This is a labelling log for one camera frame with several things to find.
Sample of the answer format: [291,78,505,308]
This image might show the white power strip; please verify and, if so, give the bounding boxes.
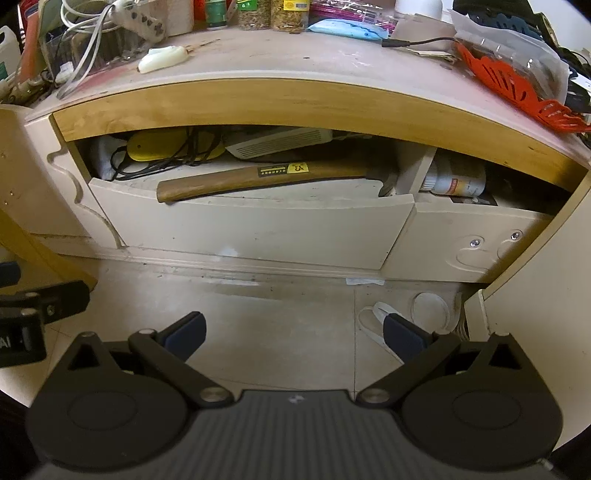
[108,0,167,38]

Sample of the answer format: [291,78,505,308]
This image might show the wooden block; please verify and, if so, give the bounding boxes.
[159,0,195,38]

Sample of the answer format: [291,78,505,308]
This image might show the small beige drawer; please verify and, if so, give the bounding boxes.
[382,148,555,283]

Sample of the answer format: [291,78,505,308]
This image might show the blue face mask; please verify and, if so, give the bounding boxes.
[306,18,389,41]

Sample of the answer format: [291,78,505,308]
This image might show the white oval plastic gadget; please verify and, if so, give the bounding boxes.
[137,45,190,73]

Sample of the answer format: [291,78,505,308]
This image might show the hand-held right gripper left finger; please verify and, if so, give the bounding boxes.
[54,311,234,408]

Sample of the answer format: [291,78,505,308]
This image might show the clear jar brown contents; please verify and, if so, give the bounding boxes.
[237,0,271,31]

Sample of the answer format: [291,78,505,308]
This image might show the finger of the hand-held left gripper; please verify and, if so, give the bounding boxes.
[0,261,90,324]

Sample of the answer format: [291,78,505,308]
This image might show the white cable bundle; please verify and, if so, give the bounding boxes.
[58,0,122,100]

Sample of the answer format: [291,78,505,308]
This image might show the wooden handle with yellow label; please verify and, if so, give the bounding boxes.
[156,161,399,204]

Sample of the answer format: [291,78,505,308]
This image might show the yellow plastic object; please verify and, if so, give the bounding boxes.
[126,130,222,163]

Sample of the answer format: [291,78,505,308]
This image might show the beige drawer with tools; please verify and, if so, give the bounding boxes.
[74,129,437,271]

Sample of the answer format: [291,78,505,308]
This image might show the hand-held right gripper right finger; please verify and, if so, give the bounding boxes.
[355,313,532,408]

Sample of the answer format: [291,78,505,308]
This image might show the clear plastic bag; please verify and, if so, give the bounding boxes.
[450,9,571,104]

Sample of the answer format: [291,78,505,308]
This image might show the beige wooden desk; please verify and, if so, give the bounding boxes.
[0,28,591,296]

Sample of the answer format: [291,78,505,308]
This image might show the black plug cable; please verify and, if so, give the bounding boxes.
[381,37,462,51]

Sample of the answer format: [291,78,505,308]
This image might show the clear jar yellow label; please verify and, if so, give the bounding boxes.
[270,0,309,34]

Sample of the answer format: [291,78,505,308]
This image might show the white bag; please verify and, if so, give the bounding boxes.
[90,136,127,181]

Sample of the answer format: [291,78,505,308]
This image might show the beige cabinet door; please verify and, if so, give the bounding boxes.
[464,173,591,455]

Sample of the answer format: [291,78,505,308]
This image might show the white plastic jug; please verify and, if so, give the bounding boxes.
[0,25,24,88]

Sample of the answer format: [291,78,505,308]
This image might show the white bottle red label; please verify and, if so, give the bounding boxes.
[419,154,486,197]

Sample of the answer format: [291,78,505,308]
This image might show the dark slotted plastic item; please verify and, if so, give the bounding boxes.
[452,0,546,41]

